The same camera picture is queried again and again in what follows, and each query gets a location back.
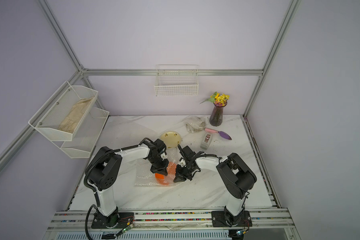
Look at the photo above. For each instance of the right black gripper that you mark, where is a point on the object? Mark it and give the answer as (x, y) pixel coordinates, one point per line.
(178, 177)

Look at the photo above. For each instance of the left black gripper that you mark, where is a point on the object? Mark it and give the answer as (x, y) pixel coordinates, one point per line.
(161, 170)

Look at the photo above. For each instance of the orange dinner plate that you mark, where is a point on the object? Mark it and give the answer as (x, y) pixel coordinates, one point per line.
(167, 180)

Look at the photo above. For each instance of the clear bubble wrap sheet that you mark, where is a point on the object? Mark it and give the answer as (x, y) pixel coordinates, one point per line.
(195, 124)
(145, 178)
(124, 131)

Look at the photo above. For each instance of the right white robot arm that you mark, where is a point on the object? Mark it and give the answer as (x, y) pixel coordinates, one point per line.
(236, 175)

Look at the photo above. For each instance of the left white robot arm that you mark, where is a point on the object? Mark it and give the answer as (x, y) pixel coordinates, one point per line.
(103, 170)

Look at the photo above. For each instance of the purple glass vase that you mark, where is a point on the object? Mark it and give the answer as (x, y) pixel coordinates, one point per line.
(216, 117)

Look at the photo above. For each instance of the lower white mesh shelf bin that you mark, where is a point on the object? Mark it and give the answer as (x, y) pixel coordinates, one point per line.
(87, 135)

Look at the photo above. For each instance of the yellow artificial flowers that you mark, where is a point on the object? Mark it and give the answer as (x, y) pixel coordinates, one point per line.
(218, 99)

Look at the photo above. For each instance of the beige cloth in bin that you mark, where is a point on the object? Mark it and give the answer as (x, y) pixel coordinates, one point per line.
(71, 121)

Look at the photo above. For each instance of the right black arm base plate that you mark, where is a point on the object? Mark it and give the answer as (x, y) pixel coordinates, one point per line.
(226, 219)

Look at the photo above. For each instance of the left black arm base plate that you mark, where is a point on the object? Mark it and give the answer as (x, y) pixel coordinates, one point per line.
(114, 221)

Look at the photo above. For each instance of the white wire wall basket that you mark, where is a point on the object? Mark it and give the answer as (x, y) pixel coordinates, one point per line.
(176, 80)

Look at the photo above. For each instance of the aluminium front rail frame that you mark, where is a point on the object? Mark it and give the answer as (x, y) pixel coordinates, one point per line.
(177, 220)

